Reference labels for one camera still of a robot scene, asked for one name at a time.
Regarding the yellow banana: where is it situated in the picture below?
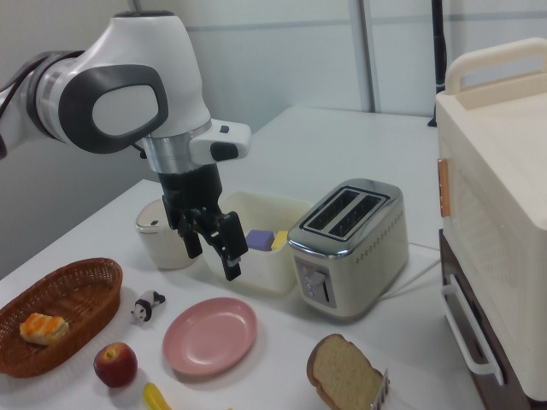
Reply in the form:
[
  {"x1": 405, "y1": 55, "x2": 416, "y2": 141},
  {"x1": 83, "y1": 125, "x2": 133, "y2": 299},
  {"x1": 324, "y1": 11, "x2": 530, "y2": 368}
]
[{"x1": 142, "y1": 382, "x2": 172, "y2": 410}]

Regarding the orange glazed pastry bun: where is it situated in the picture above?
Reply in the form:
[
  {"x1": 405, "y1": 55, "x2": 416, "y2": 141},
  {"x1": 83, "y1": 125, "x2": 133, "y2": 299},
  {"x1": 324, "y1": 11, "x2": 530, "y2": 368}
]
[{"x1": 19, "y1": 312, "x2": 70, "y2": 346}]

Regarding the cream lidded canister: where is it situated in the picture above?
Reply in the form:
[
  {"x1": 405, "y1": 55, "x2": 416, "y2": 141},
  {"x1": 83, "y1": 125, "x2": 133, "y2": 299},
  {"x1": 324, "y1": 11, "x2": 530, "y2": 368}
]
[{"x1": 134, "y1": 198, "x2": 202, "y2": 270}]

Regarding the panda figurine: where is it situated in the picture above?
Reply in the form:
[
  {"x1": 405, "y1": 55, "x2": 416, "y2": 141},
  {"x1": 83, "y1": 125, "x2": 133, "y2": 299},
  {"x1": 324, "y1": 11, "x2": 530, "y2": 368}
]
[{"x1": 130, "y1": 290, "x2": 167, "y2": 326}]

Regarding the black camera stand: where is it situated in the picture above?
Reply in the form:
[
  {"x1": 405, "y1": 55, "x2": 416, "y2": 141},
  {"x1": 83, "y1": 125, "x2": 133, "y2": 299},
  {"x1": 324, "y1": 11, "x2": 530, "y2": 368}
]
[{"x1": 428, "y1": 0, "x2": 448, "y2": 128}]

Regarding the cream and chrome toaster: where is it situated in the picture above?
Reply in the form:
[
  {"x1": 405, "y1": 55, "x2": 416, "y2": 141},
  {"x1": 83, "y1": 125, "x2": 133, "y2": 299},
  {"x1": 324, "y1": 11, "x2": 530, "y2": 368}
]
[{"x1": 286, "y1": 178, "x2": 410, "y2": 322}]

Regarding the red apple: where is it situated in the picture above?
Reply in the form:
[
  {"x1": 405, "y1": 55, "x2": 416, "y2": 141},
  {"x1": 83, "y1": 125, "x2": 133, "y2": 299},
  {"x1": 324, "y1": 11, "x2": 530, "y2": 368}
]
[{"x1": 93, "y1": 342, "x2": 138, "y2": 389}]

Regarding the purple cube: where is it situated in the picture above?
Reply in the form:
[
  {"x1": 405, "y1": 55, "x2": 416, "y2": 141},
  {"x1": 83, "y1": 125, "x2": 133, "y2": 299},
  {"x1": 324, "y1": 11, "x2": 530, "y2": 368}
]
[{"x1": 245, "y1": 229, "x2": 275, "y2": 252}]

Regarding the white toaster power cable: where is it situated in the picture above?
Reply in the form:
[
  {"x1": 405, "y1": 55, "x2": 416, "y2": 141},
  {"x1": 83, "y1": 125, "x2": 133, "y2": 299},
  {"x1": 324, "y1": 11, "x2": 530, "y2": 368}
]
[{"x1": 379, "y1": 242, "x2": 442, "y2": 300}]

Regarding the pink plate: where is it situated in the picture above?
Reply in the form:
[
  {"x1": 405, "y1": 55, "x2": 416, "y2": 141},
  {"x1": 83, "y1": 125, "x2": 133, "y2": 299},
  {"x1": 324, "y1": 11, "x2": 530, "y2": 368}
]
[{"x1": 162, "y1": 297, "x2": 258, "y2": 377}]

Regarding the brown bread slice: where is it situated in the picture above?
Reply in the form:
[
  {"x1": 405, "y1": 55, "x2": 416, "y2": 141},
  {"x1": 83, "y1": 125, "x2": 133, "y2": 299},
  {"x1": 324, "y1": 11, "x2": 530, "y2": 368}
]
[{"x1": 306, "y1": 333, "x2": 385, "y2": 410}]

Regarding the metal toast rack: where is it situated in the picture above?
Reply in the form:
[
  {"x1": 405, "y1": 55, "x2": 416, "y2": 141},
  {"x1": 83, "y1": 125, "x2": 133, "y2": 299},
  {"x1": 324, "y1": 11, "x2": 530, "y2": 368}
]
[{"x1": 369, "y1": 367, "x2": 391, "y2": 410}]

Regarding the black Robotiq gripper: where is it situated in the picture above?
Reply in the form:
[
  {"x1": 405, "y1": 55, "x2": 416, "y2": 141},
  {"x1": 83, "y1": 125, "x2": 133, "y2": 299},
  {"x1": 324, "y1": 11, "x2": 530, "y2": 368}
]
[{"x1": 156, "y1": 164, "x2": 250, "y2": 283}]

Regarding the cream plastic container box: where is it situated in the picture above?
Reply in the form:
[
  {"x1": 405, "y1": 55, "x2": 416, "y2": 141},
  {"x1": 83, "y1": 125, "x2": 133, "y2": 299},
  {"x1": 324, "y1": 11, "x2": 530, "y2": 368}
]
[{"x1": 203, "y1": 190, "x2": 313, "y2": 296}]

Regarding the cream and brown toy oven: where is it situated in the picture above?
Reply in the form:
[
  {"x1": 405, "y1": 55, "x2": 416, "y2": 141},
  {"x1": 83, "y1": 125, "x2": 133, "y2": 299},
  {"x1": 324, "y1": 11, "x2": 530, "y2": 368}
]
[{"x1": 434, "y1": 37, "x2": 547, "y2": 410}]

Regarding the brown wicker basket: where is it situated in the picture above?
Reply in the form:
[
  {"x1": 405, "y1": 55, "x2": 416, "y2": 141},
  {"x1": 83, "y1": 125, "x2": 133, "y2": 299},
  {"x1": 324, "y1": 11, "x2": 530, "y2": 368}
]
[{"x1": 0, "y1": 257, "x2": 124, "y2": 379}]

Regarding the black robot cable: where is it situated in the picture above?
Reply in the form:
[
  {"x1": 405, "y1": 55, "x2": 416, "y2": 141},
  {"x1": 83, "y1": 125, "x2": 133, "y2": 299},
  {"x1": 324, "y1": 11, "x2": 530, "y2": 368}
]
[{"x1": 0, "y1": 53, "x2": 48, "y2": 129}]

